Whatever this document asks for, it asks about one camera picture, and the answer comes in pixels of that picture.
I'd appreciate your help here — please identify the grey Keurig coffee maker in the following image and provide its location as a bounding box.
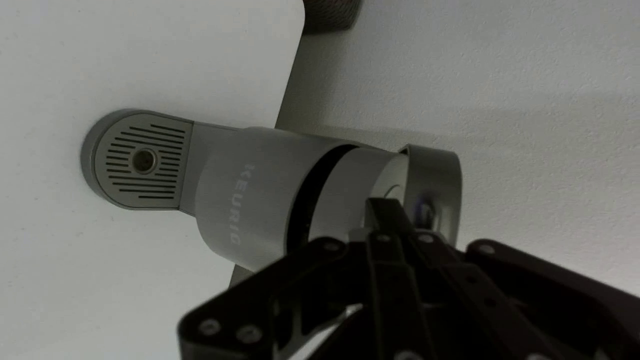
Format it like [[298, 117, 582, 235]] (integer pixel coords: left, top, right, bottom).
[[79, 109, 461, 280]]

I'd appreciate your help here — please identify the dark patterned armchair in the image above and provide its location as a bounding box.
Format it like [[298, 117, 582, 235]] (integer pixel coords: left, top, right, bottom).
[[302, 0, 362, 34]]

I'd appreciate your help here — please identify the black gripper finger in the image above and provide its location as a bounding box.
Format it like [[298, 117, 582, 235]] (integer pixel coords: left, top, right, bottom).
[[365, 198, 435, 360]]

